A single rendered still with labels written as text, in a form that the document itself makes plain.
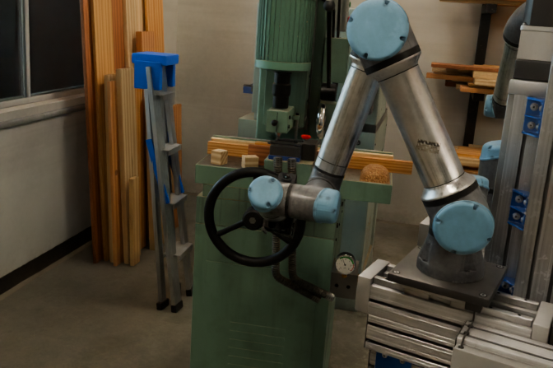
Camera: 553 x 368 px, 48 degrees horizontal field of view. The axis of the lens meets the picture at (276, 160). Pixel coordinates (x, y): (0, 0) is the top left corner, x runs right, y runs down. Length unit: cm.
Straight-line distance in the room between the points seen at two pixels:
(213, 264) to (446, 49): 263
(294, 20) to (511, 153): 74
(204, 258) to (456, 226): 98
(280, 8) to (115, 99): 157
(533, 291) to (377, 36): 75
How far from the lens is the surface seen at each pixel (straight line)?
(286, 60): 191
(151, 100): 276
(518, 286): 163
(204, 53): 454
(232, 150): 206
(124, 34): 363
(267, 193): 131
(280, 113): 196
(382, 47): 121
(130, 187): 334
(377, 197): 188
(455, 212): 126
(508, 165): 162
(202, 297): 208
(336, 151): 141
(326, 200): 132
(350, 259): 187
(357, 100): 139
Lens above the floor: 137
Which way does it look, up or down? 13 degrees down
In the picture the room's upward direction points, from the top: 4 degrees clockwise
